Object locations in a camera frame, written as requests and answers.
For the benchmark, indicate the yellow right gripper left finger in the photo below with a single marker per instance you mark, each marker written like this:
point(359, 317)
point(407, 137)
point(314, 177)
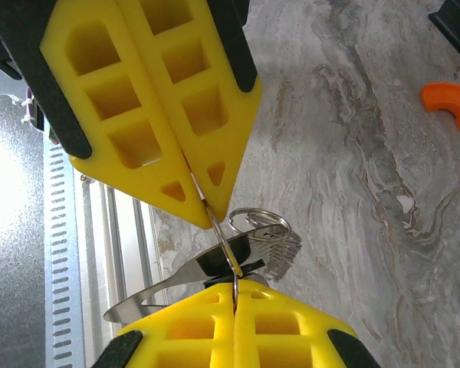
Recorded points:
point(184, 329)

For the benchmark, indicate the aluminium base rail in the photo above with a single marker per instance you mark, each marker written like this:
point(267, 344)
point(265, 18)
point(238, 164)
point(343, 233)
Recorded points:
point(119, 237)

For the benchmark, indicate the grey metal plate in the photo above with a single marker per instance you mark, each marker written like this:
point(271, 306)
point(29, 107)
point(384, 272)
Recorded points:
point(7, 268)

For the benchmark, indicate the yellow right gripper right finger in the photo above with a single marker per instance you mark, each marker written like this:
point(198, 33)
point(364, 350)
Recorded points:
point(283, 337)

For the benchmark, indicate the orange curved plastic block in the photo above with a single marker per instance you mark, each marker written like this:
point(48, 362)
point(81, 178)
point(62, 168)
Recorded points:
point(448, 97)

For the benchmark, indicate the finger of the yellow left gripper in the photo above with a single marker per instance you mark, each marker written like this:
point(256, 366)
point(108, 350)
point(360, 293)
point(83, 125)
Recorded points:
point(214, 61)
point(138, 126)

